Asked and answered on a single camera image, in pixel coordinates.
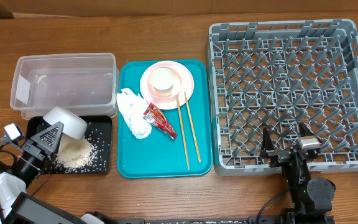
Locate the grey dishwasher rack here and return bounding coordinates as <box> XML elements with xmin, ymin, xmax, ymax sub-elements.
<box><xmin>207</xmin><ymin>19</ymin><xmax>358</xmax><ymax>176</ymax></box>

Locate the teal serving tray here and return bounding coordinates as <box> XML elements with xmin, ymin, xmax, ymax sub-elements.
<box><xmin>117</xmin><ymin>59</ymin><xmax>213</xmax><ymax>179</ymax></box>

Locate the left wooden chopstick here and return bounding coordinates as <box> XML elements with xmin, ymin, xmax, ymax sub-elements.
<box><xmin>176</xmin><ymin>97</ymin><xmax>190</xmax><ymax>170</ymax></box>

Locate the pink shallow bowl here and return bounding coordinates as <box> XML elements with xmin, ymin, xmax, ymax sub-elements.
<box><xmin>147</xmin><ymin>66</ymin><xmax>182</xmax><ymax>100</ymax></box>

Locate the red sauce packet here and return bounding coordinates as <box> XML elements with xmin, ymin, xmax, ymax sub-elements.
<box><xmin>143</xmin><ymin>103</ymin><xmax>177</xmax><ymax>140</ymax></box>

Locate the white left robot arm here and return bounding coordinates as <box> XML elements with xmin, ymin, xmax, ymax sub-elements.
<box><xmin>0</xmin><ymin>119</ymin><xmax>115</xmax><ymax>224</ymax></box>

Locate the white napkin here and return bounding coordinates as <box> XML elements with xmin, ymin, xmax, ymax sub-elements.
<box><xmin>117</xmin><ymin>88</ymin><xmax>152</xmax><ymax>139</ymax></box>

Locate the black tray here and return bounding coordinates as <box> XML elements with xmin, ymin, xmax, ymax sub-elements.
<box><xmin>23</xmin><ymin>115</ymin><xmax>112</xmax><ymax>175</ymax></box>

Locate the wooden chopstick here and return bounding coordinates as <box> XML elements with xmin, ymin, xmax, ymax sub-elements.
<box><xmin>184</xmin><ymin>92</ymin><xmax>202</xmax><ymax>163</ymax></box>
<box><xmin>176</xmin><ymin>97</ymin><xmax>190</xmax><ymax>170</ymax></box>

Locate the white rice pile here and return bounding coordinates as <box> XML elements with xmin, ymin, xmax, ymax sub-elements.
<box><xmin>53</xmin><ymin>134</ymin><xmax>107</xmax><ymax>174</ymax></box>

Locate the right wooden chopstick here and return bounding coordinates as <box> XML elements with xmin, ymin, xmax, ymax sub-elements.
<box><xmin>184</xmin><ymin>92</ymin><xmax>202</xmax><ymax>163</ymax></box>

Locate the grey white bowl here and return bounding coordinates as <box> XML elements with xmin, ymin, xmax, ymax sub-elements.
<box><xmin>43</xmin><ymin>106</ymin><xmax>87</xmax><ymax>139</ymax></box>

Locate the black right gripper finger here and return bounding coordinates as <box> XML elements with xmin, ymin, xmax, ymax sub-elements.
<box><xmin>261</xmin><ymin>127</ymin><xmax>275</xmax><ymax>152</ymax></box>
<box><xmin>298</xmin><ymin>122</ymin><xmax>314</xmax><ymax>137</ymax></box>

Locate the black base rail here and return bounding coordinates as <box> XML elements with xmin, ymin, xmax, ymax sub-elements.
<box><xmin>116</xmin><ymin>216</ymin><xmax>335</xmax><ymax>224</ymax></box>

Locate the pink plate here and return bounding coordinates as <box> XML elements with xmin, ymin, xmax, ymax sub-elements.
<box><xmin>140</xmin><ymin>60</ymin><xmax>194</xmax><ymax>110</ymax></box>

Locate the clear plastic bin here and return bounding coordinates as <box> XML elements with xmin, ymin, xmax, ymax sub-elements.
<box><xmin>10</xmin><ymin>53</ymin><xmax>119</xmax><ymax>119</ymax></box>

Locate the white cup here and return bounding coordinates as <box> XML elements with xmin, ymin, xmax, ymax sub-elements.
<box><xmin>150</xmin><ymin>67</ymin><xmax>174</xmax><ymax>98</ymax></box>

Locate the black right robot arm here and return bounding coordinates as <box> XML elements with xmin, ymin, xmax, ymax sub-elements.
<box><xmin>255</xmin><ymin>122</ymin><xmax>336</xmax><ymax>223</ymax></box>

